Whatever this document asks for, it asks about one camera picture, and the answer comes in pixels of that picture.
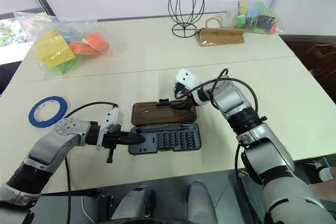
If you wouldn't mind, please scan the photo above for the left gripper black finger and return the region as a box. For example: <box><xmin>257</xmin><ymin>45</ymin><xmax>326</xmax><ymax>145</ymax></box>
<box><xmin>117</xmin><ymin>132</ymin><xmax>146</xmax><ymax>141</ymax></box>
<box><xmin>117</xmin><ymin>138</ymin><xmax>146</xmax><ymax>146</ymax></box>

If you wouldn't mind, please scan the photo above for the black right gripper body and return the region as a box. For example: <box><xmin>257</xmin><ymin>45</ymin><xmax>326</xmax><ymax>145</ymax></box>
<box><xmin>172</xmin><ymin>82</ymin><xmax>196</xmax><ymax>105</ymax></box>

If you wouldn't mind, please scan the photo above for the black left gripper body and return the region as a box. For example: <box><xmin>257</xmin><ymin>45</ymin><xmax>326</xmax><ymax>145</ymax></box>
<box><xmin>101</xmin><ymin>124</ymin><xmax>124</xmax><ymax>164</ymax></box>

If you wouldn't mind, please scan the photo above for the brown tool case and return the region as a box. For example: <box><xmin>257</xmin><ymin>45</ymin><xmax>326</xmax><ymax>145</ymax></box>
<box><xmin>128</xmin><ymin>98</ymin><xmax>203</xmax><ymax>156</ymax></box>

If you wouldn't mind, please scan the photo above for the blue tape roll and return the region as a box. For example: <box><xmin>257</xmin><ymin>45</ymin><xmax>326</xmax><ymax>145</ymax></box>
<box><xmin>28</xmin><ymin>95</ymin><xmax>69</xmax><ymax>129</ymax></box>

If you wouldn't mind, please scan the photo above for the dark screwdriver handle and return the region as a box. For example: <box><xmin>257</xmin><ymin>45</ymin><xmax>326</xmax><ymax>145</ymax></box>
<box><xmin>136</xmin><ymin>126</ymin><xmax>196</xmax><ymax>132</ymax></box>

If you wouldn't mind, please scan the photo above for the grey rounded shell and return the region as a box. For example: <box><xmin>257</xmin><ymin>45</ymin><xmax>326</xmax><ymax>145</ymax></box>
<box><xmin>186</xmin><ymin>180</ymin><xmax>218</xmax><ymax>224</ymax></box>
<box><xmin>111</xmin><ymin>185</ymin><xmax>155</xmax><ymax>224</ymax></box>

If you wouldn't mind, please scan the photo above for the black equipment case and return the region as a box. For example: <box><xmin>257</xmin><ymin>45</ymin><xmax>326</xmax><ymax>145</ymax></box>
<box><xmin>94</xmin><ymin>193</ymin><xmax>114</xmax><ymax>216</ymax></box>
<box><xmin>228</xmin><ymin>168</ymin><xmax>266</xmax><ymax>224</ymax></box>

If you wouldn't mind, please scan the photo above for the brown paper bag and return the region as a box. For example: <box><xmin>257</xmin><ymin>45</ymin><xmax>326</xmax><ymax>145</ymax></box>
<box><xmin>195</xmin><ymin>16</ymin><xmax>246</xmax><ymax>48</ymax></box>

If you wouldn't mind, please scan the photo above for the large green foam block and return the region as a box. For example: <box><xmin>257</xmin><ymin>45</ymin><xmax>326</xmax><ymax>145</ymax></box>
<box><xmin>54</xmin><ymin>56</ymin><xmax>81</xmax><ymax>75</ymax></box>

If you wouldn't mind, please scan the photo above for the orange foam cylinder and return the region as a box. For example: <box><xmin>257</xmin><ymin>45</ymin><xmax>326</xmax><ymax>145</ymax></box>
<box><xmin>85</xmin><ymin>32</ymin><xmax>110</xmax><ymax>53</ymax></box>
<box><xmin>70</xmin><ymin>40</ymin><xmax>102</xmax><ymax>57</ymax></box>

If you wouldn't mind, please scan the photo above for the large yellow foam block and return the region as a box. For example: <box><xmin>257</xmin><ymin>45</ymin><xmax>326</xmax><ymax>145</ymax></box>
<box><xmin>40</xmin><ymin>47</ymin><xmax>77</xmax><ymax>69</ymax></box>
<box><xmin>35</xmin><ymin>28</ymin><xmax>72</xmax><ymax>52</ymax></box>

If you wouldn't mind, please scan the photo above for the clear bag of small blocks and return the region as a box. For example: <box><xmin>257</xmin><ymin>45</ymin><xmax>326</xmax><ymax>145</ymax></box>
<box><xmin>212</xmin><ymin>0</ymin><xmax>286</xmax><ymax>36</ymax></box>

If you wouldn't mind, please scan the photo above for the small black foam block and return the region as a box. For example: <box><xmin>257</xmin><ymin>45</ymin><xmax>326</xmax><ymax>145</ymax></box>
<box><xmin>246</xmin><ymin>16</ymin><xmax>276</xmax><ymax>29</ymax></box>

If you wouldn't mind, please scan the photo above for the small blue foam block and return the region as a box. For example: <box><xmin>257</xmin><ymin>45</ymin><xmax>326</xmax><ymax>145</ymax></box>
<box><xmin>246</xmin><ymin>6</ymin><xmax>259</xmax><ymax>19</ymax></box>

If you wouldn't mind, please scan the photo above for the large blue foam block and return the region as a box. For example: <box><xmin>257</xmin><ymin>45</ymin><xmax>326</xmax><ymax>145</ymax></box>
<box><xmin>59</xmin><ymin>31</ymin><xmax>79</xmax><ymax>41</ymax></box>

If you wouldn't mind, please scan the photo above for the small green foam block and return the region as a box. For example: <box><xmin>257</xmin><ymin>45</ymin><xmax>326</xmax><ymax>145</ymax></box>
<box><xmin>253</xmin><ymin>1</ymin><xmax>275</xmax><ymax>18</ymax></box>

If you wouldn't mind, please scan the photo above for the dark chair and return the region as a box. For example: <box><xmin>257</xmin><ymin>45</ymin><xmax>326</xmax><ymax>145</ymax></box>
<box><xmin>283</xmin><ymin>34</ymin><xmax>336</xmax><ymax>88</ymax></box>

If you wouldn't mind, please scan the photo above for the clear bag of large blocks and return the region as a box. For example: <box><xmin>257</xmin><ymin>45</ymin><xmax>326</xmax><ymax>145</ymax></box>
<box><xmin>13</xmin><ymin>11</ymin><xmax>116</xmax><ymax>79</ymax></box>

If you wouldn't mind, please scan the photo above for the bystander person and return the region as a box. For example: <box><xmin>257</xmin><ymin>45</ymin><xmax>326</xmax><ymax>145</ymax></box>
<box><xmin>309</xmin><ymin>166</ymin><xmax>336</xmax><ymax>196</ymax></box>

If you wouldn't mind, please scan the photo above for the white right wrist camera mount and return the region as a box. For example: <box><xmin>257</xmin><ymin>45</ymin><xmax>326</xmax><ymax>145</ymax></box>
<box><xmin>174</xmin><ymin>68</ymin><xmax>202</xmax><ymax>90</ymax></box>

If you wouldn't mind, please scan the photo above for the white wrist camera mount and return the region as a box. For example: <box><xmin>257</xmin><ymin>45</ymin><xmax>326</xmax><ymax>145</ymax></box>
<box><xmin>96</xmin><ymin>108</ymin><xmax>124</xmax><ymax>151</ymax></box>
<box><xmin>174</xmin><ymin>68</ymin><xmax>202</xmax><ymax>90</ymax></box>

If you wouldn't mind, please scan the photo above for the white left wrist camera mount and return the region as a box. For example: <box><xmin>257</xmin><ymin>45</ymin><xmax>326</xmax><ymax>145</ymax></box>
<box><xmin>96</xmin><ymin>108</ymin><xmax>124</xmax><ymax>151</ymax></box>

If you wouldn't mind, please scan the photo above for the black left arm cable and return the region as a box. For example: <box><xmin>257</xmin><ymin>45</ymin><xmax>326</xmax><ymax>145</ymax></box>
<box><xmin>62</xmin><ymin>102</ymin><xmax>120</xmax><ymax>224</ymax></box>

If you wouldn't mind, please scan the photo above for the black wire head stand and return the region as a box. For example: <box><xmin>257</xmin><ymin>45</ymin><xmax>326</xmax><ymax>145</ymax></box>
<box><xmin>167</xmin><ymin>0</ymin><xmax>205</xmax><ymax>38</ymax></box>

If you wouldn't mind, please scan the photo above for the grey rail behind table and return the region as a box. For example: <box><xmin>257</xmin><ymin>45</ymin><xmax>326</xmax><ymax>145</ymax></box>
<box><xmin>97</xmin><ymin>11</ymin><xmax>228</xmax><ymax>23</ymax></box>

